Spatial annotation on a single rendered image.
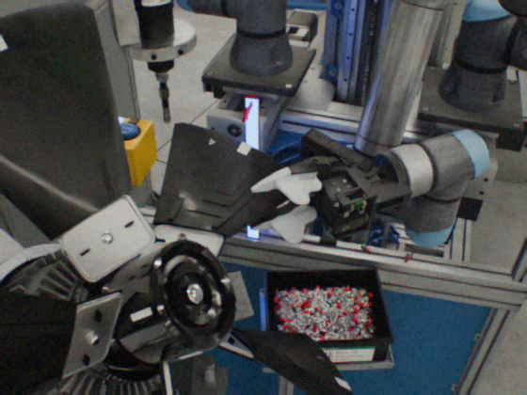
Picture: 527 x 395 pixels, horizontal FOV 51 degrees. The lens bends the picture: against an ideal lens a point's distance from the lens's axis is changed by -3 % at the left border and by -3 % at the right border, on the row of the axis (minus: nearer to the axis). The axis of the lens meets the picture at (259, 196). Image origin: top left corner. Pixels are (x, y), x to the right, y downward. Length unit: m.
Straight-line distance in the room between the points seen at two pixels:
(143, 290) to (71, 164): 0.16
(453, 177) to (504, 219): 1.84
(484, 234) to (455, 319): 1.31
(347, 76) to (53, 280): 0.93
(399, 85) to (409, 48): 0.06
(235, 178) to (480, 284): 0.59
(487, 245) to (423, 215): 1.63
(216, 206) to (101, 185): 0.19
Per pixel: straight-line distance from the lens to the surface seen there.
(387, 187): 0.78
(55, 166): 0.62
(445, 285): 1.18
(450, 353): 1.39
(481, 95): 1.27
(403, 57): 0.88
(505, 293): 1.20
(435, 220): 0.90
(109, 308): 0.58
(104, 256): 0.63
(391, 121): 0.90
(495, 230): 2.61
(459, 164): 0.85
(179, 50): 0.51
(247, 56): 1.32
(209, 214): 0.73
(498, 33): 1.22
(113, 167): 0.62
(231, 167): 0.83
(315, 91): 1.46
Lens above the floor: 1.68
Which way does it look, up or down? 41 degrees down
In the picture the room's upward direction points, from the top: straight up
